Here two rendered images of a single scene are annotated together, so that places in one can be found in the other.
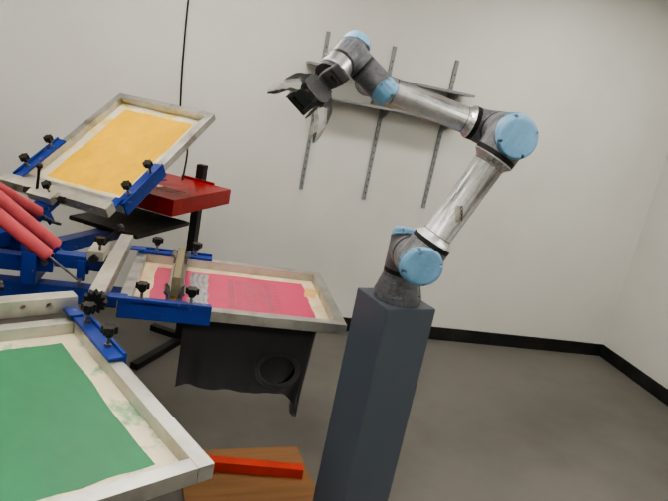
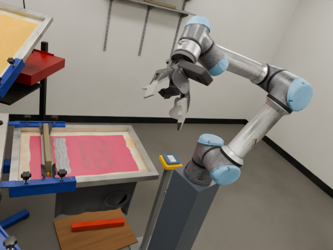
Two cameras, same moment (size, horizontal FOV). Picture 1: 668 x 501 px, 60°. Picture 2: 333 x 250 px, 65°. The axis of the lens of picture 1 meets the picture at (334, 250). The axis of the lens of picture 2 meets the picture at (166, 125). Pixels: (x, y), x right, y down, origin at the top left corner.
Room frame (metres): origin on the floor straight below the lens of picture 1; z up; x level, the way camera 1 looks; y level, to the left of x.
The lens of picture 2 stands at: (0.75, 0.32, 1.99)
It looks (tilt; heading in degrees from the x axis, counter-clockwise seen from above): 27 degrees down; 343
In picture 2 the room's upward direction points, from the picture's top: 16 degrees clockwise
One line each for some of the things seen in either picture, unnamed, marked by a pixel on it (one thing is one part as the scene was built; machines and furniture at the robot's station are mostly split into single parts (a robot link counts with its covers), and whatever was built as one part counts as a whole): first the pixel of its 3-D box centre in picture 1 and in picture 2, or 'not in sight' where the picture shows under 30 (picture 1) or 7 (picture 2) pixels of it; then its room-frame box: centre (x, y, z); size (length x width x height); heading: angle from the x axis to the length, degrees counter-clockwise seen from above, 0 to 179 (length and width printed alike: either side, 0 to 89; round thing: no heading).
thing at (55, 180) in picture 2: (165, 309); (44, 185); (1.82, 0.52, 0.97); 0.30 x 0.05 x 0.07; 104
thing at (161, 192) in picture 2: not in sight; (155, 209); (2.17, -0.22, 0.48); 0.22 x 0.22 x 0.96; 14
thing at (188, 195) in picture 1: (168, 192); (25, 64); (3.26, 0.99, 1.06); 0.61 x 0.46 x 0.12; 164
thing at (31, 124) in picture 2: (175, 258); (40, 127); (2.36, 0.65, 0.97); 0.30 x 0.05 x 0.07; 104
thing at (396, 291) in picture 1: (400, 283); (200, 167); (1.73, -0.22, 1.25); 0.15 x 0.15 x 0.10
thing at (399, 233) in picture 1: (408, 248); (208, 149); (1.72, -0.22, 1.37); 0.13 x 0.12 x 0.14; 8
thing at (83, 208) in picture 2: (243, 358); (95, 195); (1.98, 0.26, 0.77); 0.46 x 0.09 x 0.36; 104
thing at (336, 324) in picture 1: (234, 289); (84, 151); (2.15, 0.35, 0.97); 0.79 x 0.58 x 0.04; 104
